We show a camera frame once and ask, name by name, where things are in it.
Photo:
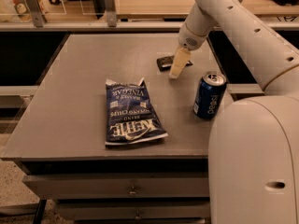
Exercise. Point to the black rxbar chocolate wrapper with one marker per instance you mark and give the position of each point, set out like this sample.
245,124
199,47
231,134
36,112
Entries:
164,63

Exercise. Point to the blue kettle chips bag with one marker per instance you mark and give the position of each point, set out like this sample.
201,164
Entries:
131,118

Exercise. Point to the grey metal bracket middle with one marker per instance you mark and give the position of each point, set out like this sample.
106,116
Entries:
111,13

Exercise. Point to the grey metal bracket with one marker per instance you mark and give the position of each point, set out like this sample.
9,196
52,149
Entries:
111,13
36,13

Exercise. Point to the blue pepsi can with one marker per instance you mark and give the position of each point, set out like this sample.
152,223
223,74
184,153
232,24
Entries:
211,89

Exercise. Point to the grey drawer cabinet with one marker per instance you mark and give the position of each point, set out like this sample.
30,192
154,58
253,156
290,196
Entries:
136,191

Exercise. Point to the orange white snack package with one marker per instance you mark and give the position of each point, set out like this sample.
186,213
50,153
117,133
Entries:
14,11

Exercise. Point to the grey metal bracket left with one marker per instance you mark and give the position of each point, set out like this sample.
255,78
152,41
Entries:
36,13

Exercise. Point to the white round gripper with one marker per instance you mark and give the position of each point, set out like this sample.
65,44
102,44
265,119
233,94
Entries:
191,38

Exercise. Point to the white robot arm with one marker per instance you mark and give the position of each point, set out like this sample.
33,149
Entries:
253,149

